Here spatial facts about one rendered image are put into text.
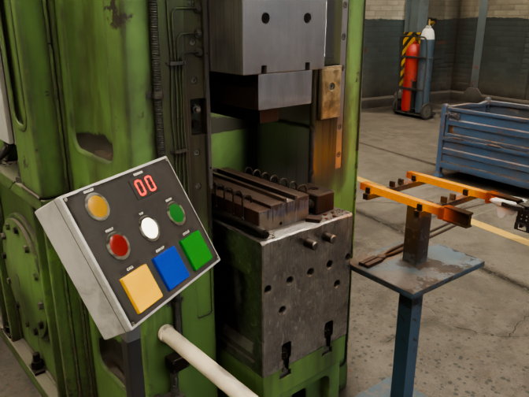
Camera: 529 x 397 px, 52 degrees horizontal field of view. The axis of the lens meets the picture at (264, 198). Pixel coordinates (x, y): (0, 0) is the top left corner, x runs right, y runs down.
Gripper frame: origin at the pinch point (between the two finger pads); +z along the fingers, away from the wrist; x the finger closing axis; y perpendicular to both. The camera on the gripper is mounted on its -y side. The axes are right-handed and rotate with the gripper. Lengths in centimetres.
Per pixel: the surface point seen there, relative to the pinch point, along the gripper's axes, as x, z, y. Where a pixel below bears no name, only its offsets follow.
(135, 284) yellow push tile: -122, 3, -6
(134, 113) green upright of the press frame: -102, 43, -32
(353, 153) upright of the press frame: -16, 48, -7
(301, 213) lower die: -55, 31, 2
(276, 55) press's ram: -66, 31, -45
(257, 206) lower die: -69, 34, -2
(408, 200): -25.5, 14.5, -0.2
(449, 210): -25.0, 0.3, -0.8
